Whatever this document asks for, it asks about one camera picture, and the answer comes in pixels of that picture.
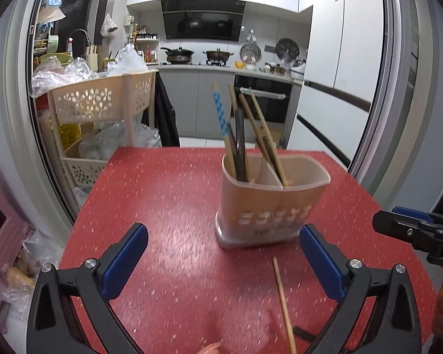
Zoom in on plain bamboo chopstick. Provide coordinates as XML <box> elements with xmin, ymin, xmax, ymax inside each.
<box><xmin>251</xmin><ymin>93</ymin><xmax>288</xmax><ymax>187</ymax></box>

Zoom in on blue patterned bamboo chopstick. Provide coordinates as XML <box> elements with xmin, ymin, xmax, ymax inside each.
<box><xmin>211</xmin><ymin>82</ymin><xmax>237</xmax><ymax>179</ymax></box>

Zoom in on black kitchen faucet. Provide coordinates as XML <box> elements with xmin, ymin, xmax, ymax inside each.
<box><xmin>67</xmin><ymin>29</ymin><xmax>91</xmax><ymax>58</ymax></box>

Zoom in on person's left hand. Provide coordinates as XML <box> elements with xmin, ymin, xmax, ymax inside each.
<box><xmin>197</xmin><ymin>341</ymin><xmax>222</xmax><ymax>354</ymax></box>

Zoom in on thin bamboo chopstick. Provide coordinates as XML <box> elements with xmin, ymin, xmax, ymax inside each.
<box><xmin>272</xmin><ymin>257</ymin><xmax>297</xmax><ymax>354</ymax></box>

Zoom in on beige utensil holder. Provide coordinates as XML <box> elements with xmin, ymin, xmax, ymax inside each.
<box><xmin>215</xmin><ymin>153</ymin><xmax>330</xmax><ymax>248</ymax></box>

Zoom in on white refrigerator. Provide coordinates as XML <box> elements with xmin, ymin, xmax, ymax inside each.
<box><xmin>287</xmin><ymin>0</ymin><xmax>385</xmax><ymax>168</ymax></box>

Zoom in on dark wooden chopstick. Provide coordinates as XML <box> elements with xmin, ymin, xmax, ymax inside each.
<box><xmin>234</xmin><ymin>107</ymin><xmax>247</xmax><ymax>182</ymax></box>
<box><xmin>227</xmin><ymin>123</ymin><xmax>237</xmax><ymax>156</ymax></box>

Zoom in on black built-in oven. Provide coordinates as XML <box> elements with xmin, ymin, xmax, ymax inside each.
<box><xmin>234</xmin><ymin>74</ymin><xmax>293</xmax><ymax>145</ymax></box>

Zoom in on beige plastic storage rack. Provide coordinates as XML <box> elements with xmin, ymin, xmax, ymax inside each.
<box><xmin>46</xmin><ymin>70</ymin><xmax>157</xmax><ymax>189</ymax></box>

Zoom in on chopstick standing in holder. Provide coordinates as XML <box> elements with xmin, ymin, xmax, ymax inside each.
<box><xmin>238</xmin><ymin>93</ymin><xmax>276</xmax><ymax>168</ymax></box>

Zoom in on long bamboo chopstick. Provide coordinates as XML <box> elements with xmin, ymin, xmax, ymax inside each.
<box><xmin>228</xmin><ymin>81</ymin><xmax>237</xmax><ymax>113</ymax></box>

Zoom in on clear plastic bags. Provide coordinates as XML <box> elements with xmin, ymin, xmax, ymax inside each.
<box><xmin>30</xmin><ymin>44</ymin><xmax>149</xmax><ymax>98</ymax></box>

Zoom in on yellow green bowl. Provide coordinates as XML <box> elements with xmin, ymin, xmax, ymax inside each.
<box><xmin>39</xmin><ymin>53</ymin><xmax>73</xmax><ymax>65</ymax></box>

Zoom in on lidded pot on stove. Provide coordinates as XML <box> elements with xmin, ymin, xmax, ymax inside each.
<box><xmin>203</xmin><ymin>49</ymin><xmax>233</xmax><ymax>66</ymax></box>

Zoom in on black wok on stove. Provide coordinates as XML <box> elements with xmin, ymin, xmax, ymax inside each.
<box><xmin>162</xmin><ymin>47</ymin><xmax>194</xmax><ymax>65</ymax></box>

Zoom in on black range hood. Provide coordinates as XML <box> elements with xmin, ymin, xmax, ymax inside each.
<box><xmin>161</xmin><ymin>0</ymin><xmax>245</xmax><ymax>42</ymax></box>

